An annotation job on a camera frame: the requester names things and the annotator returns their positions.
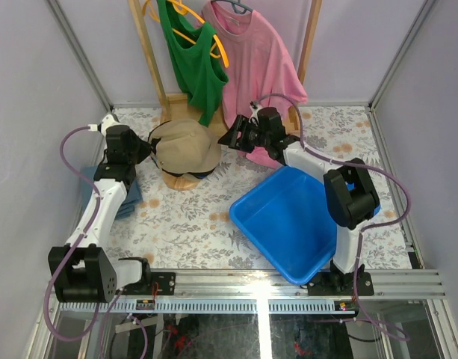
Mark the pink t-shirt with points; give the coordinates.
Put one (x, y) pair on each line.
(259, 62)

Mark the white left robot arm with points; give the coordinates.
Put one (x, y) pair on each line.
(81, 270)

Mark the aluminium mounting rail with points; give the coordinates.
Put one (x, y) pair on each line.
(242, 292)

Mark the green tank top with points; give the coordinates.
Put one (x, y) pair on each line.
(198, 73)

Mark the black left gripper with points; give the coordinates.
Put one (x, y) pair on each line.
(137, 146)

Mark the grey clothes hanger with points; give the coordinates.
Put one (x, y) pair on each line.
(237, 6)

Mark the blue plastic bin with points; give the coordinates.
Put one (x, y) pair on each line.
(300, 223)

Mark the wooden hat stand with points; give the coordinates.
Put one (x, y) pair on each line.
(183, 183)

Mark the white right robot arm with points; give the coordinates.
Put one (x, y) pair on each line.
(287, 150)

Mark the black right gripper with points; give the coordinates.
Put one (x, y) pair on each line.
(242, 125)

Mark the folded blue denim cloth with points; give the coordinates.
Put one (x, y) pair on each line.
(133, 197)

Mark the wooden clothes rack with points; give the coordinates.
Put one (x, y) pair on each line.
(296, 22)

